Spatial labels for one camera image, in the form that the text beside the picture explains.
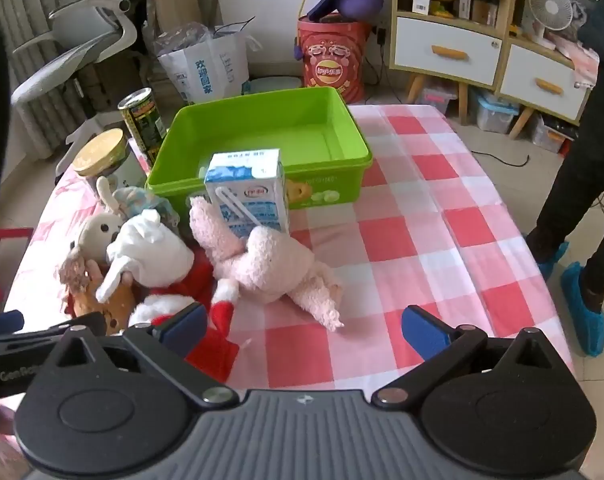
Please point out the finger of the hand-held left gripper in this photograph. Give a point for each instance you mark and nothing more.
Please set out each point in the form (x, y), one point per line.
(84, 321)
(2, 321)

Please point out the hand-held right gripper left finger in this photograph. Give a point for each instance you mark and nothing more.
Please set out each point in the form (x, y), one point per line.
(182, 327)

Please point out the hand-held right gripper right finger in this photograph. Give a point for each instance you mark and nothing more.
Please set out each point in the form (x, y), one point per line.
(424, 332)

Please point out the brown plush doll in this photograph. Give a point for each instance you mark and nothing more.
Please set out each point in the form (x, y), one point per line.
(117, 305)

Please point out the white and red plush toy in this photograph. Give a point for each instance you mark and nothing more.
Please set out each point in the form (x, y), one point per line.
(157, 255)

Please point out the cream bunny plush toy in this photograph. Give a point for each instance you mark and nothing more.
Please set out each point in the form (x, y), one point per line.
(94, 232)

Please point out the pink plush toy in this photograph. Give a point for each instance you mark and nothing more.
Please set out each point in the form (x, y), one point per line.
(277, 265)

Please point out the green plastic bin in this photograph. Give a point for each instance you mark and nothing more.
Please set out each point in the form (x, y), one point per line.
(262, 125)

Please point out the red chair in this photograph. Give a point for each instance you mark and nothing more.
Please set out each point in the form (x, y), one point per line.
(7, 233)

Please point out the red checked tablecloth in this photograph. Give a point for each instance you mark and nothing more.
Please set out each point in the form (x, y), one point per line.
(432, 210)

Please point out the blue shoe cover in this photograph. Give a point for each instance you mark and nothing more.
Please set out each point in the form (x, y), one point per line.
(584, 315)
(552, 262)

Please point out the blue white milk carton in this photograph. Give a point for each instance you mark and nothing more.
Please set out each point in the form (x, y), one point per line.
(247, 195)

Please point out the clear jar with gold lid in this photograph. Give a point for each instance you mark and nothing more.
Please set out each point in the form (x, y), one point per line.
(102, 152)

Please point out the green black tin can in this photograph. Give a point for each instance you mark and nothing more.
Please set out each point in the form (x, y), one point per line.
(144, 120)

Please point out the clear storage box blue lid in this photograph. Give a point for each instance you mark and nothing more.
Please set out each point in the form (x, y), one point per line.
(497, 112)

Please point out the clear storage box pink contents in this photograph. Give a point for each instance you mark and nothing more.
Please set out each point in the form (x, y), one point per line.
(439, 97)

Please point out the white paper bag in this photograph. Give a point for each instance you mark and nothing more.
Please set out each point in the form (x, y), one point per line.
(207, 70)

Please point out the grey office chair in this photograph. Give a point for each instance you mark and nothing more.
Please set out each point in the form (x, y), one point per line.
(82, 55)

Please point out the wooden cabinet with white drawers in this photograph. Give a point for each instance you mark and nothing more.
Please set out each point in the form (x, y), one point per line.
(447, 50)

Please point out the red snack bucket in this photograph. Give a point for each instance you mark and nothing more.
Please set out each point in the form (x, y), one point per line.
(332, 60)

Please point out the white radiator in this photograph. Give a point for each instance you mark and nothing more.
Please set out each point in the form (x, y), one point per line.
(12, 15)

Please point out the small brown box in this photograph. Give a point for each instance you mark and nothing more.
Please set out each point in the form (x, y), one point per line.
(484, 12)

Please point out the white desk fan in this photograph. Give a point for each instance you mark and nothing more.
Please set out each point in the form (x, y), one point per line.
(552, 10)

